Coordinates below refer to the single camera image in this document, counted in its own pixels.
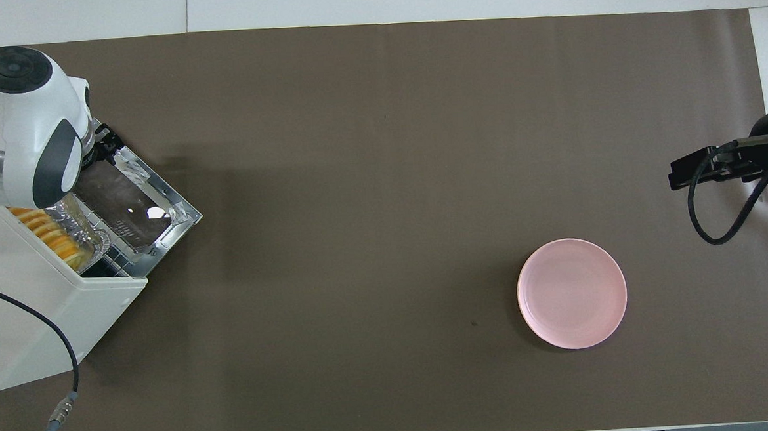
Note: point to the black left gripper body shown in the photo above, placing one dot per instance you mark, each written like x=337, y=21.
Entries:
x=104, y=138

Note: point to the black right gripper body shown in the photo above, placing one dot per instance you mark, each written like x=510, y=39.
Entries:
x=739, y=161

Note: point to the aluminium foil tray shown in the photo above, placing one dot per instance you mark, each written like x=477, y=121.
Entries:
x=72, y=215

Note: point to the sliced golden bread loaf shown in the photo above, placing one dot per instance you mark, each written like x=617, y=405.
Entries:
x=57, y=240

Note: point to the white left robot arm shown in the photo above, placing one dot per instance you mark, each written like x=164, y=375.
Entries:
x=23, y=109

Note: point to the white toaster oven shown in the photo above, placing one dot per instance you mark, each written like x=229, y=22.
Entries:
x=99, y=302

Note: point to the pink round plate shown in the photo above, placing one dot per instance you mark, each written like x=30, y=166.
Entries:
x=572, y=294

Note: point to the brown table mat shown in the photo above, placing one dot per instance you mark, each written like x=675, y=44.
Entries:
x=352, y=112

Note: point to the glass oven door metal frame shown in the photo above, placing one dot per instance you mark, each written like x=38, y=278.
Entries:
x=134, y=209

